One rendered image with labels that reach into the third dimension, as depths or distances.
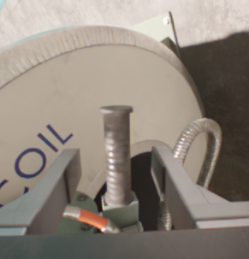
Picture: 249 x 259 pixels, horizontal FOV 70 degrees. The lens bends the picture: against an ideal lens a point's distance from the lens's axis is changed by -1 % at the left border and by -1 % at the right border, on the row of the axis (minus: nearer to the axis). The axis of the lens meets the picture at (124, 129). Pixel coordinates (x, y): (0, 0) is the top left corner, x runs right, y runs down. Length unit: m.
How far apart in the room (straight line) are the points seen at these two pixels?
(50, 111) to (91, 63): 0.14
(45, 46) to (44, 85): 0.07
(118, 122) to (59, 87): 0.19
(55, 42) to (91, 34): 0.09
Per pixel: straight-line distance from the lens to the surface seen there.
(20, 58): 0.36
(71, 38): 0.41
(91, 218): 0.23
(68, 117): 0.38
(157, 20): 1.07
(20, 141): 0.35
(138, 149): 0.53
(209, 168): 0.34
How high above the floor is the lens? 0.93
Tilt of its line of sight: 32 degrees down
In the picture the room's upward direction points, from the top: 135 degrees counter-clockwise
